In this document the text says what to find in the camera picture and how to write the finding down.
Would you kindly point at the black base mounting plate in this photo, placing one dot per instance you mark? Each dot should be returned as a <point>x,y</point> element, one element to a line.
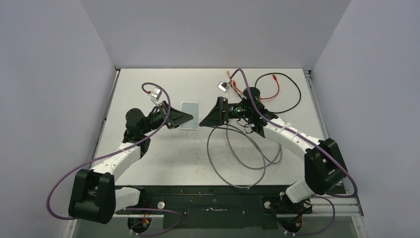
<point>219,207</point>

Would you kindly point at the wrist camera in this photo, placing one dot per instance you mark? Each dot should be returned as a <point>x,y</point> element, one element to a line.
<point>155,95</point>
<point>225,87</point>

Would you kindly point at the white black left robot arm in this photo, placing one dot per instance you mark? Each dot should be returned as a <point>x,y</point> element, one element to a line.
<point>95,196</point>

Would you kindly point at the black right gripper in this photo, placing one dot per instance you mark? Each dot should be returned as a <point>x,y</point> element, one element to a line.
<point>217,117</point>

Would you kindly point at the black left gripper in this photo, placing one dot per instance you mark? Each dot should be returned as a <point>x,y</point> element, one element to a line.
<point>174,117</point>

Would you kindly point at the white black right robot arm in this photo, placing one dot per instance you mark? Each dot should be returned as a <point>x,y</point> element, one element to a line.
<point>323,163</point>

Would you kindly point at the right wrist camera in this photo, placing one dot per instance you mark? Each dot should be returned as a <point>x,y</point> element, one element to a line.
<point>225,87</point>

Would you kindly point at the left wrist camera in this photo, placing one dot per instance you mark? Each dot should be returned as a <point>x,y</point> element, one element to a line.
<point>155,95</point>

